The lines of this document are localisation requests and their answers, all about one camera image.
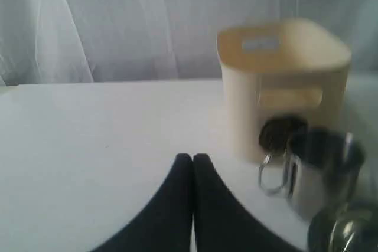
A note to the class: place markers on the white backdrop curtain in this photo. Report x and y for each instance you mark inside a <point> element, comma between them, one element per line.
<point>85,41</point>

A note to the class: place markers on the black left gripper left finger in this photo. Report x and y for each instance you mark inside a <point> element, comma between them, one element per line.
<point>165,223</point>

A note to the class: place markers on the cream bin with circle mark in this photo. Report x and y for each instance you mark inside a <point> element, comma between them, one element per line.
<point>291,67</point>

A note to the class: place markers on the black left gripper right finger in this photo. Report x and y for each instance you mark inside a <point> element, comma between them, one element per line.
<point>232,214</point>

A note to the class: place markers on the steel bowl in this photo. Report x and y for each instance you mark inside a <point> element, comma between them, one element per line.
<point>350,226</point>

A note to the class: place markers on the steel mug with handle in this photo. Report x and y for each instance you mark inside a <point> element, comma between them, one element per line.
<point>320,167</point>

